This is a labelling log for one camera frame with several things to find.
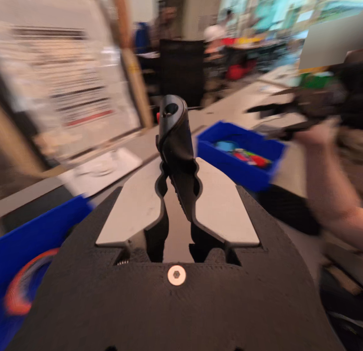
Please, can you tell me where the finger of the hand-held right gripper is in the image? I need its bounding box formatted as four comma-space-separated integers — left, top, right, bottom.
246, 101, 299, 115
253, 120, 311, 141

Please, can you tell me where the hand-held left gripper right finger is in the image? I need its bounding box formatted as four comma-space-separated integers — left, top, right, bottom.
188, 157, 260, 263

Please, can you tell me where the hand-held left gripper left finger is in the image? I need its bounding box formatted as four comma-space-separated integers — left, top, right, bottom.
95, 161, 170, 263

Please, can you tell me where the blue plastic bin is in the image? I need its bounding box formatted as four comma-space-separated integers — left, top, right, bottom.
0, 194, 95, 351
196, 120, 288, 193

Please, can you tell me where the black utility knife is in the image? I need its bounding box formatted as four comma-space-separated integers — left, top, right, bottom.
155, 94, 199, 222

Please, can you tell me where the person's right forearm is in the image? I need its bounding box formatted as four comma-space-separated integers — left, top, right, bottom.
303, 144, 363, 250

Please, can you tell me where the person's right hand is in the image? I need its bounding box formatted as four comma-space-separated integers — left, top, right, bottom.
294, 119, 343, 147

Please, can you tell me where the green bin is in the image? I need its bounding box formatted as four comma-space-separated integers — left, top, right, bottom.
299, 71, 335, 90

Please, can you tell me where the red multicoloured item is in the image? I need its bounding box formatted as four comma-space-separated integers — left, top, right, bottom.
233, 148, 273, 168

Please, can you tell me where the red container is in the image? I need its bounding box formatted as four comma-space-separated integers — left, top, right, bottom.
226, 60, 257, 80

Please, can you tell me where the white plastic sheet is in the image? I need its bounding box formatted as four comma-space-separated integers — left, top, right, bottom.
58, 147, 143, 197

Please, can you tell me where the small light blue item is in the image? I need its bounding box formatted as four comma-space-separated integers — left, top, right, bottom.
214, 141, 237, 153

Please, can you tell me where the black mat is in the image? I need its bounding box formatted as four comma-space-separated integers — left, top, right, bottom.
257, 183, 322, 236

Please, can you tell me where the white hard hat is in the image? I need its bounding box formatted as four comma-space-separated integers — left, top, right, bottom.
204, 24, 226, 42

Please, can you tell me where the black screen panel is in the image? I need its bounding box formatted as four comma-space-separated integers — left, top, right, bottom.
159, 39, 205, 107

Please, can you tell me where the wooden board with smiley sticker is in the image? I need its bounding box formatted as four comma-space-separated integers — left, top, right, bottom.
121, 47, 155, 128

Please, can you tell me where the orange rimmed tape roll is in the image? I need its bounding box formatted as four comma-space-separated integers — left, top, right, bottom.
4, 247, 61, 316

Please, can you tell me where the wooden post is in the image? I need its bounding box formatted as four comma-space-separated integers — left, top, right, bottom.
112, 0, 135, 49

